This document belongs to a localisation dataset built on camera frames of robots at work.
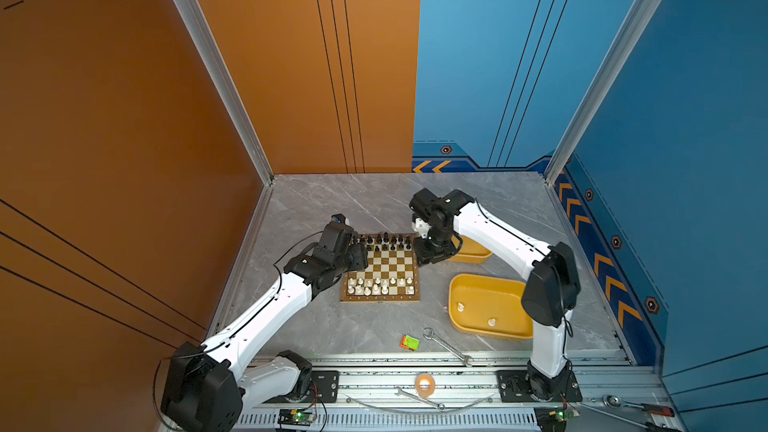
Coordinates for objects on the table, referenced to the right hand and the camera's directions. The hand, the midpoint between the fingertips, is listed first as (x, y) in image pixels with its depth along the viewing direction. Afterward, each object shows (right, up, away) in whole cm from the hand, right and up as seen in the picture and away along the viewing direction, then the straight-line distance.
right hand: (423, 262), depth 83 cm
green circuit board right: (+30, -34, -13) cm, 47 cm away
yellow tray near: (+19, -13, +2) cm, 23 cm away
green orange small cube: (-4, -20, -5) cm, 21 cm away
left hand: (-18, +4, 0) cm, 18 cm away
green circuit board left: (-32, -35, -12) cm, 49 cm away
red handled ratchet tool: (+44, -30, -13) cm, 55 cm away
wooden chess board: (-9, -5, +9) cm, 14 cm away
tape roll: (+1, -28, -8) cm, 29 cm away
